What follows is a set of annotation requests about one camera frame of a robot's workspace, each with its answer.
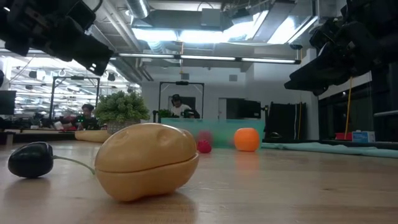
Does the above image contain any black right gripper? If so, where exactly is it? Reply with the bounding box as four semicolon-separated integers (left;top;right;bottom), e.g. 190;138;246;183
284;15;392;96

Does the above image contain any smooth orange toy fruit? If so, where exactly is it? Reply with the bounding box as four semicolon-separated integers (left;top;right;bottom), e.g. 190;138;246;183
233;127;261;152

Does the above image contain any yellow pole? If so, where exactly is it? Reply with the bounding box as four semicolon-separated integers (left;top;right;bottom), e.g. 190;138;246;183
344;77;354;140

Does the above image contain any black cabinet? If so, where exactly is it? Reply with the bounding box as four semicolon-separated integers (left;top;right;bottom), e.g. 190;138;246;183
266;101;307;141

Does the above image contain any person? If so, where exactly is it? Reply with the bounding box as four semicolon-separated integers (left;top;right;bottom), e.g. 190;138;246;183
170;93;193;118
62;104;100;131

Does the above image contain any green potted plant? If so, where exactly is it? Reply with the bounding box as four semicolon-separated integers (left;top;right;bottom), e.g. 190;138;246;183
94;90;150;134

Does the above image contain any blue cardboard box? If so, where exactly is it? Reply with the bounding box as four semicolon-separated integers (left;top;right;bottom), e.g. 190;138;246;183
352;130;376;143

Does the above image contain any light blue cloth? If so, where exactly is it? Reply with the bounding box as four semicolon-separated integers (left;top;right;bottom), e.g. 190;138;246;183
261;142;398;159

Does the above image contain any black background monitor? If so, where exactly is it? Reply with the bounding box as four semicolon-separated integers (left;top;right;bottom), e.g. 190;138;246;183
0;90;17;116

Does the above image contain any black toy cherry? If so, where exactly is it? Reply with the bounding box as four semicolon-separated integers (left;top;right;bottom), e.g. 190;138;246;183
7;141;96;179

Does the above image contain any long ceiling light fixture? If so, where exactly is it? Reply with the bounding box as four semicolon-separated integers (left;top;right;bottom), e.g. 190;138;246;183
118;52;301;65

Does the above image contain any tan toy potato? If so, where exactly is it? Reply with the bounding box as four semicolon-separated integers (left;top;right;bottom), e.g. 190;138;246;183
95;123;200;202

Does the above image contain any red toy raspberry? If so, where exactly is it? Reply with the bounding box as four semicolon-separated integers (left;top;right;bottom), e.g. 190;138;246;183
197;139;213;154

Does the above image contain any black background rig frame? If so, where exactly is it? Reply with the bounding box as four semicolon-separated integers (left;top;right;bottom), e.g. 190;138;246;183
158;81;205;119

